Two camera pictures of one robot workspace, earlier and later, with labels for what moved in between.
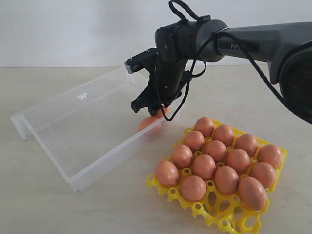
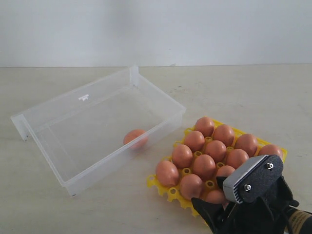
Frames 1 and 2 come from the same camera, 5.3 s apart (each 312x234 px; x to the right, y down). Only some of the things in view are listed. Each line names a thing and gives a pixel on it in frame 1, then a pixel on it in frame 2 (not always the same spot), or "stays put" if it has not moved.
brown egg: (216, 149) stays put
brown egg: (160, 114) to (215, 197)
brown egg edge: (150, 126) to (137, 139)
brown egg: (195, 140) stays put
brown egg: (224, 134) stays put
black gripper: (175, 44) to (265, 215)
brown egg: (247, 143) stays put
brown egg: (204, 125) stays put
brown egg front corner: (167, 173) stays put
